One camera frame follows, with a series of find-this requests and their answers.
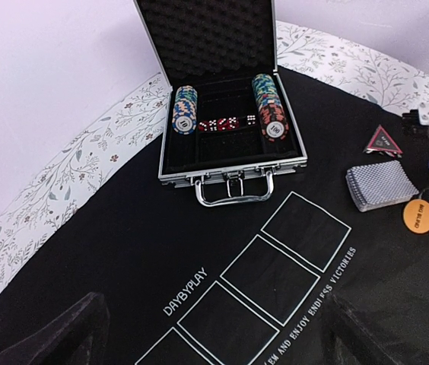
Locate red black triangle card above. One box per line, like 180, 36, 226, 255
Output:
364, 125, 403, 158

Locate black poker table mat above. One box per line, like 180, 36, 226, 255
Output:
0, 70, 429, 364

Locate floral white tablecloth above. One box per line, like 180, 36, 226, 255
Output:
0, 21, 429, 293

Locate blue playing card deck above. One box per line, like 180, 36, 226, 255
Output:
345, 160, 419, 212

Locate red dice row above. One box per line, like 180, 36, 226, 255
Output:
199, 114, 257, 133

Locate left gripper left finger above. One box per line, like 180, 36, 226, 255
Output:
0, 293, 109, 364

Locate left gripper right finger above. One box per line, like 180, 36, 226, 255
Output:
324, 294, 408, 364

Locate poker chip row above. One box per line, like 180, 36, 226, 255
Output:
252, 74, 289, 142
171, 85, 198, 135

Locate aluminium poker chip case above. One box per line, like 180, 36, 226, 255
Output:
135, 1, 307, 207

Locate orange big blind button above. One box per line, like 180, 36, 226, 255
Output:
402, 199, 429, 234

